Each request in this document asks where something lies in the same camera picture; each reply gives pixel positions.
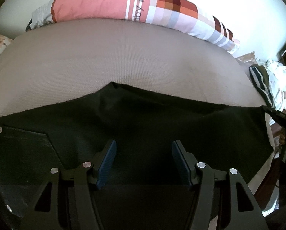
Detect dark striped garment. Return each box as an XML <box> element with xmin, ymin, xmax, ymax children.
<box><xmin>249</xmin><ymin>64</ymin><xmax>275</xmax><ymax>109</ymax></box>

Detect pink plaid long pillow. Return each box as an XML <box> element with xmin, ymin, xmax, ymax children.
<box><xmin>26</xmin><ymin>0</ymin><xmax>239</xmax><ymax>54</ymax></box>

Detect black pants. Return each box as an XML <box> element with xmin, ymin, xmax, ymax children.
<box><xmin>0</xmin><ymin>83</ymin><xmax>273</xmax><ymax>229</ymax></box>

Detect beige textured bed sheet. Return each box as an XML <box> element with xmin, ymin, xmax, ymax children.
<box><xmin>0</xmin><ymin>19</ymin><xmax>264</xmax><ymax>116</ymax></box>

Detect white crumpled cloth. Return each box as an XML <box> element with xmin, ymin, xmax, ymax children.
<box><xmin>266</xmin><ymin>59</ymin><xmax>286</xmax><ymax>111</ymax></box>

